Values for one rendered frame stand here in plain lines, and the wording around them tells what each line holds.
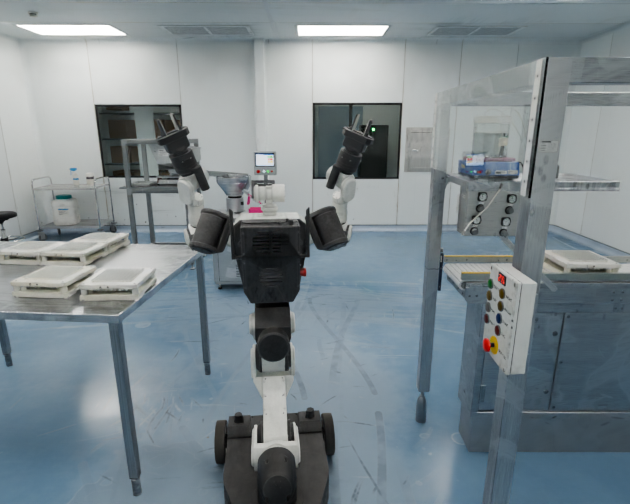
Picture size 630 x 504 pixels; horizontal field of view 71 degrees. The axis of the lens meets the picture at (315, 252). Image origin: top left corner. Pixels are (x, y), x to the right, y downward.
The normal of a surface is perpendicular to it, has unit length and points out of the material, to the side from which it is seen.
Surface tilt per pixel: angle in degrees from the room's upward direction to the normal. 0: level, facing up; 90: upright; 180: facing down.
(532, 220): 90
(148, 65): 90
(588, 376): 90
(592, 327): 90
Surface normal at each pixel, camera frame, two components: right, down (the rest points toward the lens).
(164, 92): 0.01, 0.26
